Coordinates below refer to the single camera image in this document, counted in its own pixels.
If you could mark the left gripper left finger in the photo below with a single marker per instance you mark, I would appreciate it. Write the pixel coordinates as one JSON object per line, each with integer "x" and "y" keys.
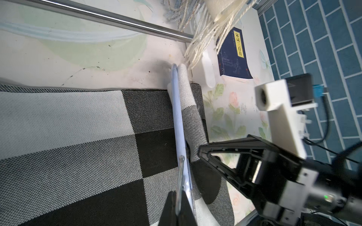
{"x": 168, "y": 216}

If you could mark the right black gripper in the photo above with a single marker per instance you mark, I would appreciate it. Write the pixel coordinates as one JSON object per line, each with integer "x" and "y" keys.
{"x": 284, "y": 184}

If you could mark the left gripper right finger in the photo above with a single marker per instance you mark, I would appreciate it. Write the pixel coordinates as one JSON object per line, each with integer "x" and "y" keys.
{"x": 186, "y": 217}

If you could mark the light blue plastic hanger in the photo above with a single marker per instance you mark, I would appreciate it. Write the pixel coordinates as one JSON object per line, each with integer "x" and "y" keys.
{"x": 184, "y": 174}

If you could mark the black grey checkered mat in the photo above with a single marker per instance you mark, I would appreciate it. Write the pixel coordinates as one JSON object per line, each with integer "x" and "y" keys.
{"x": 86, "y": 157}

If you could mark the plaid cream blue scarf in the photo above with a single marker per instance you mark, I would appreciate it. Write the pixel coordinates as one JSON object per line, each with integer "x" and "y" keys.
{"x": 210, "y": 20}

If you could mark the dark blue book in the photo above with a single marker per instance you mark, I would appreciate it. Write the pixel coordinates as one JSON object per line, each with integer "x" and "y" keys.
{"x": 232, "y": 59}

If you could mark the white steel clothes rack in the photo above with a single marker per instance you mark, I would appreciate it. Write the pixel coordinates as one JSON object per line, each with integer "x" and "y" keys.
{"x": 82, "y": 11}

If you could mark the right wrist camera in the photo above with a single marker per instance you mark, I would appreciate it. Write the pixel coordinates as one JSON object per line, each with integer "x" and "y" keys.
{"x": 283, "y": 100}

